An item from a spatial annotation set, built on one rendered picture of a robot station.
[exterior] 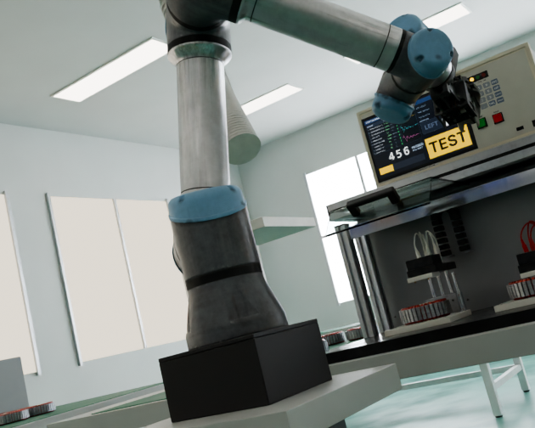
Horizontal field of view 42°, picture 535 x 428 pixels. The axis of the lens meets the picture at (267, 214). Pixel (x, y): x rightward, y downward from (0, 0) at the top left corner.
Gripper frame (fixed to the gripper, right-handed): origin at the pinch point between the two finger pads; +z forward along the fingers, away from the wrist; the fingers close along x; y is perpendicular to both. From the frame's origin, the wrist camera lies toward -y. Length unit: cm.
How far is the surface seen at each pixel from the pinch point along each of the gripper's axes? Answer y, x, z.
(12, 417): 35, -184, 23
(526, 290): 40.1, 2.8, 6.2
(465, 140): -0.2, -4.6, 7.7
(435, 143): -1.7, -11.7, 7.0
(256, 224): -14, -83, 31
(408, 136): -5.4, -17.3, 5.3
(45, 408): 29, -184, 37
